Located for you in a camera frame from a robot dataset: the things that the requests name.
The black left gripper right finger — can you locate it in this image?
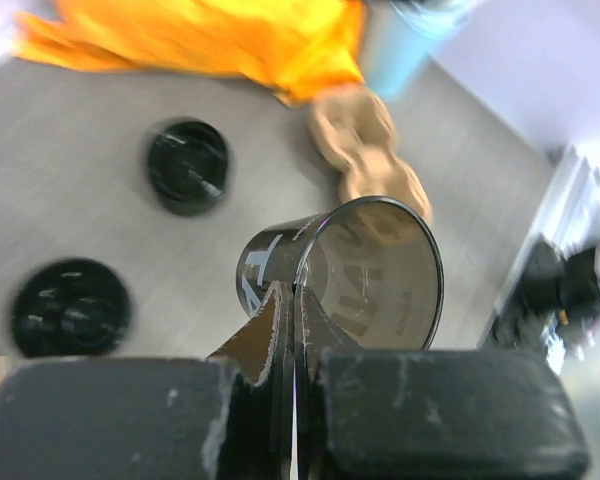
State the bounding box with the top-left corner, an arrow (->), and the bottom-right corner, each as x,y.
294,286 -> 362,479

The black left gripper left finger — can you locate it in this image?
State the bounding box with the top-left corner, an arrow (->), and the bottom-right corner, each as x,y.
199,281 -> 294,479

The translucent single black cup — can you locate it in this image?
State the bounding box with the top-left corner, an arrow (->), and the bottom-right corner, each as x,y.
235,196 -> 444,350

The black coffee cup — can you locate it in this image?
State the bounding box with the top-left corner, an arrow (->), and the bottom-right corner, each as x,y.
7,257 -> 133,358
146,117 -> 232,217

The orange Mickey Mouse pillow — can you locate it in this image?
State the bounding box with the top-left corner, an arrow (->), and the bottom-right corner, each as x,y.
15,0 -> 366,105

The blue straw holder cup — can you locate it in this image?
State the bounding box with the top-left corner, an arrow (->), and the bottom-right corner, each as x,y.
358,1 -> 471,100

